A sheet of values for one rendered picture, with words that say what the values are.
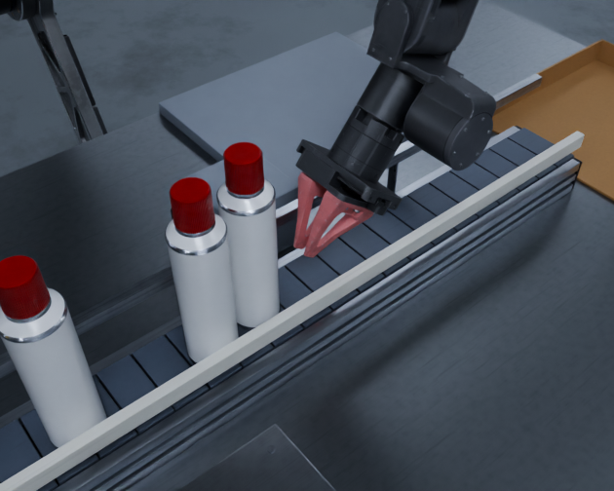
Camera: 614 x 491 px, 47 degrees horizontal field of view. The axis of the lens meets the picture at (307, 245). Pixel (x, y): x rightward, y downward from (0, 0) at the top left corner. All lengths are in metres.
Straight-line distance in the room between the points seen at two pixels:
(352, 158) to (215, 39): 2.46
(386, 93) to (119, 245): 0.40
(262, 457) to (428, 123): 0.33
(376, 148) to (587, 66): 0.68
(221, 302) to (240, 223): 0.07
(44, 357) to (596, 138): 0.84
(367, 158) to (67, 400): 0.34
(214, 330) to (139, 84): 2.25
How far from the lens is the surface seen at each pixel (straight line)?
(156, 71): 2.92
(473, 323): 0.81
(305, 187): 0.70
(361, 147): 0.68
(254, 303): 0.69
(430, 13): 0.64
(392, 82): 0.68
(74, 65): 1.56
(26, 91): 2.94
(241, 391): 0.71
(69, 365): 0.58
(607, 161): 1.09
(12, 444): 0.70
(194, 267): 0.59
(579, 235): 0.95
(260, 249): 0.64
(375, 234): 0.82
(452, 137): 0.63
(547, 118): 1.15
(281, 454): 0.64
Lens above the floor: 1.44
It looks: 44 degrees down
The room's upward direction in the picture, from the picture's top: straight up
